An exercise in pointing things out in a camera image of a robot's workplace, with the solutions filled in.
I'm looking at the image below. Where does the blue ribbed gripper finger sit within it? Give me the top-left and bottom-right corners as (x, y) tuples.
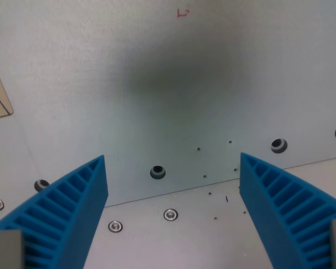
(0, 154), (109, 269)
(239, 152), (336, 269)

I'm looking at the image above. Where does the grey metal plate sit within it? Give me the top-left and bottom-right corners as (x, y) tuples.
(0, 0), (336, 208)

